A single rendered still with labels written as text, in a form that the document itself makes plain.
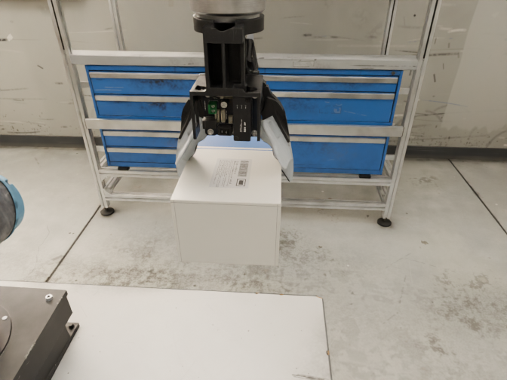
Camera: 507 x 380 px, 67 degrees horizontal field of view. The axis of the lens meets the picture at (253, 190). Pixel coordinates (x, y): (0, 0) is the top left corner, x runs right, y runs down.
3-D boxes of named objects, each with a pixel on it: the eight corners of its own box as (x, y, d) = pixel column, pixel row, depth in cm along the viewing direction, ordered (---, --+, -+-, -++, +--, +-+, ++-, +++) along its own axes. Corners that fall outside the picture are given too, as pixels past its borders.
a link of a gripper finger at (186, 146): (150, 183, 46) (187, 126, 41) (163, 160, 51) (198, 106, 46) (173, 197, 47) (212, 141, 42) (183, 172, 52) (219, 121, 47)
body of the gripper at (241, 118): (191, 145, 41) (179, 23, 34) (204, 114, 48) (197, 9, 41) (262, 147, 40) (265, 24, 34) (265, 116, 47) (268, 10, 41)
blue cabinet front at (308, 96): (249, 170, 212) (248, 67, 182) (381, 173, 208) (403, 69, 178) (249, 172, 210) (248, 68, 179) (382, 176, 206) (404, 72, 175)
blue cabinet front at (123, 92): (109, 165, 216) (85, 64, 186) (235, 169, 212) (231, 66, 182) (106, 167, 214) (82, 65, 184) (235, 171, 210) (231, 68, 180)
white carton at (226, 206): (206, 177, 63) (202, 126, 58) (279, 179, 62) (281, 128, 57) (178, 262, 46) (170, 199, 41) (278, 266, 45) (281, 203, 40)
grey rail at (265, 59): (73, 59, 192) (71, 50, 189) (418, 65, 182) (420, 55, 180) (63, 64, 183) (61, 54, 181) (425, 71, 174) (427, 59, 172)
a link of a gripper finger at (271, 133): (289, 201, 46) (245, 142, 42) (288, 176, 51) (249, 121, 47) (312, 189, 45) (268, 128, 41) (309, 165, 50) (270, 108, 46)
